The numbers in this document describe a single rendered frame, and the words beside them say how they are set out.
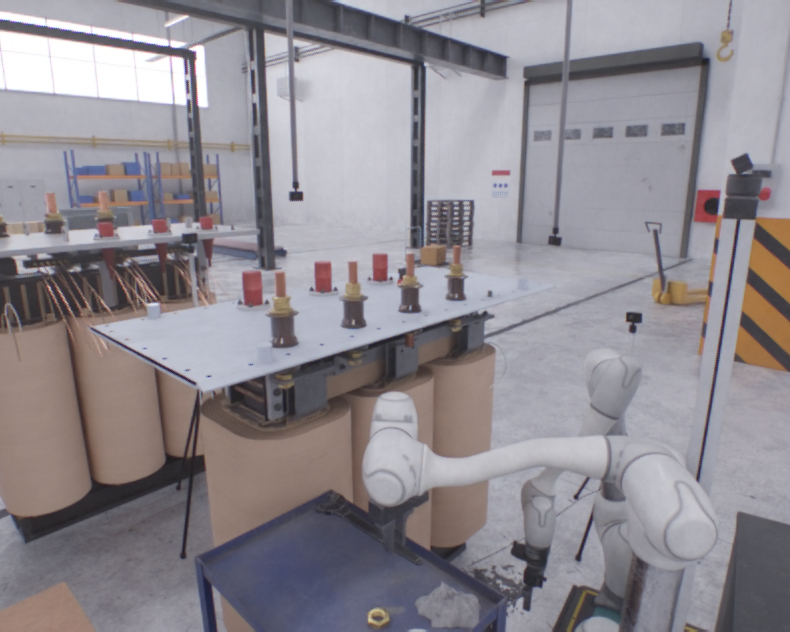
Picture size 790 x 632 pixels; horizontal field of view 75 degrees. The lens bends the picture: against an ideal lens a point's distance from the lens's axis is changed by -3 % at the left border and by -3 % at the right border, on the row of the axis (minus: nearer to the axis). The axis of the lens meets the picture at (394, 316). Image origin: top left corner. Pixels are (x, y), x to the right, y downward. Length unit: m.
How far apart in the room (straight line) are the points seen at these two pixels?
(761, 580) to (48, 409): 2.89
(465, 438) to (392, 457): 1.33
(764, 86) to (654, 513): 5.56
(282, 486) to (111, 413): 1.66
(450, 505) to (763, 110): 5.02
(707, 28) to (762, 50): 8.94
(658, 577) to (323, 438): 0.98
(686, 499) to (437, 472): 0.46
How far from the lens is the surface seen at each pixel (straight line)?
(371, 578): 1.43
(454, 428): 2.31
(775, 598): 1.69
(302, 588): 1.42
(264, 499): 1.73
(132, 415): 3.21
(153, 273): 3.27
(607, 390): 1.77
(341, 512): 1.52
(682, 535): 1.13
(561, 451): 1.26
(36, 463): 3.16
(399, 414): 1.18
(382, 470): 1.03
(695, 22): 15.45
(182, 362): 1.45
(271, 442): 1.63
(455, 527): 2.57
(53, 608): 1.48
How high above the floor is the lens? 1.81
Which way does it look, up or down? 14 degrees down
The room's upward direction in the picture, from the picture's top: straight up
